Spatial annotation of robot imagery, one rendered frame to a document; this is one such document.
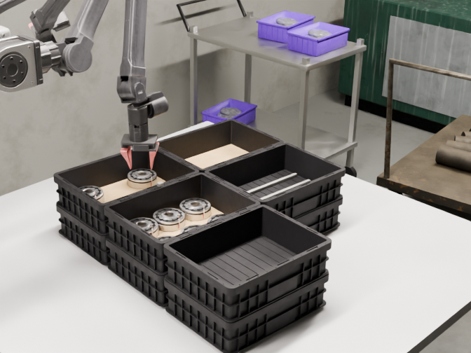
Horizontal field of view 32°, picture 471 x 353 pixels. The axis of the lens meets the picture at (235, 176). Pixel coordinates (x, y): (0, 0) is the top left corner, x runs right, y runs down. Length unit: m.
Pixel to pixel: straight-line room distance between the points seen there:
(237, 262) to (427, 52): 3.32
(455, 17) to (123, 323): 3.53
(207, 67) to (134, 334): 3.10
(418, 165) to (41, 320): 2.48
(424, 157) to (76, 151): 1.92
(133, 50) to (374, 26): 3.50
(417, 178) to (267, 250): 1.84
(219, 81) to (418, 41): 1.32
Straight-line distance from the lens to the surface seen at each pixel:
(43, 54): 2.20
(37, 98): 4.46
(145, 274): 2.49
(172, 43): 4.99
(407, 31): 5.58
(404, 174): 4.27
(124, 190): 2.87
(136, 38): 2.40
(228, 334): 2.25
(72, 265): 2.71
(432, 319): 2.52
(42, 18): 2.95
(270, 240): 2.57
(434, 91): 5.56
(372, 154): 5.28
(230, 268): 2.42
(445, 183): 4.22
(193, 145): 3.10
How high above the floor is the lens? 2.12
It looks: 26 degrees down
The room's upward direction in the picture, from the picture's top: 1 degrees clockwise
